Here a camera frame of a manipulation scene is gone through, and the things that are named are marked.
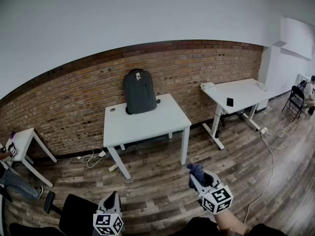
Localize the person's black clothing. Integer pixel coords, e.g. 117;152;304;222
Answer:
169;216;293;236

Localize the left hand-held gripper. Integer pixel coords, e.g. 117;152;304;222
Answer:
93;191;125;236

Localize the coiled white cable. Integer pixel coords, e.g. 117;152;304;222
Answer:
272;98;288;138

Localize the small white side table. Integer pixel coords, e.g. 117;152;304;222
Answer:
0;127;58;188

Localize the dark grey backpack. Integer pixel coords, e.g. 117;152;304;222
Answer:
123;68;161;116

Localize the person's right forearm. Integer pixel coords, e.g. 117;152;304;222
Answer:
215;207;249;236

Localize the white charger with cable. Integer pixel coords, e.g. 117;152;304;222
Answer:
76;147;108;168

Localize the black office chair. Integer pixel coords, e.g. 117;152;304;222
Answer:
43;191;104;236

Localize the white square table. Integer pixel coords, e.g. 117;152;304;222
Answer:
102;93;192;180

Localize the black folding chair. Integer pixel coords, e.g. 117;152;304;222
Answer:
282;85;306;122

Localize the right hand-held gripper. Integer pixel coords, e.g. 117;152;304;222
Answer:
189;170;234;215

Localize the white standing desk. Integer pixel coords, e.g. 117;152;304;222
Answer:
200;78;280;150

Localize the long white floor cable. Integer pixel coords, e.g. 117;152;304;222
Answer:
243;131;292;224

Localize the black cable bundle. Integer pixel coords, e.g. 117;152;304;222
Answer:
216;109;246;132

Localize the dark blue cloth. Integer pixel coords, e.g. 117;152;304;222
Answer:
187;163;206;189

